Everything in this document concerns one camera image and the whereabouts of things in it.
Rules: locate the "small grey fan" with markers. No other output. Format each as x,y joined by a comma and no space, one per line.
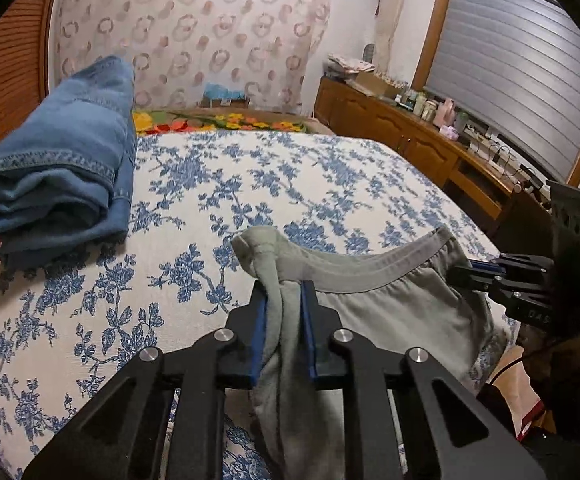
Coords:
369,52

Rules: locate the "colourful flowered blanket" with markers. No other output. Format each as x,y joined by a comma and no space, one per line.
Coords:
240,122

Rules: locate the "grey pants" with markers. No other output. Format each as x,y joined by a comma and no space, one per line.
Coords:
395,310

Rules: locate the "wooden cabinet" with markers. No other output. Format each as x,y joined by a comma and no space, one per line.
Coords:
395,130

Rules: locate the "pink bottle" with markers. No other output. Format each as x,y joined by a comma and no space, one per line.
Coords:
445,114

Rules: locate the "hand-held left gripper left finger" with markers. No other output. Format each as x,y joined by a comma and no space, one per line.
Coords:
260,335

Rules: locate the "blue fluffy cloth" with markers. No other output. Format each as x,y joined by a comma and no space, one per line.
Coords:
225,92

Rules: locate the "blue floral bedspread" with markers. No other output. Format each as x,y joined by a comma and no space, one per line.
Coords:
195,220

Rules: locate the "grey window blind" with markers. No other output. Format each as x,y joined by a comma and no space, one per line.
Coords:
510,70

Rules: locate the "white jar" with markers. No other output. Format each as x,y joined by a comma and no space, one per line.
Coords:
430,110

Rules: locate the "cardboard box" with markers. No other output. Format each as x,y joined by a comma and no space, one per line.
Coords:
370,82

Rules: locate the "pink box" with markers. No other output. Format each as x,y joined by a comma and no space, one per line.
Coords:
449,133

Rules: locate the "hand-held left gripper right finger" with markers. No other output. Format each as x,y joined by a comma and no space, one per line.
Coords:
309,330

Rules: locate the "white curtain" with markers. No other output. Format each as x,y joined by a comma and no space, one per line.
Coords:
395,20

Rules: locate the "person's right hand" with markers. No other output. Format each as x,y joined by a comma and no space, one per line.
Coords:
577,347

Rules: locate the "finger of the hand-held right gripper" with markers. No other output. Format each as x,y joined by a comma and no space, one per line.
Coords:
470,280
485,266

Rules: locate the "stack of printed cloths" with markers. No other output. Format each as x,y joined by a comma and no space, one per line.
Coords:
350,64

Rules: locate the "blue jeans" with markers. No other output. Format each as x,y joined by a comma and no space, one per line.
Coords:
70,160

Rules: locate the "circle patterned curtain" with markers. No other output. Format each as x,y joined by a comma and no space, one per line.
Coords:
195,25

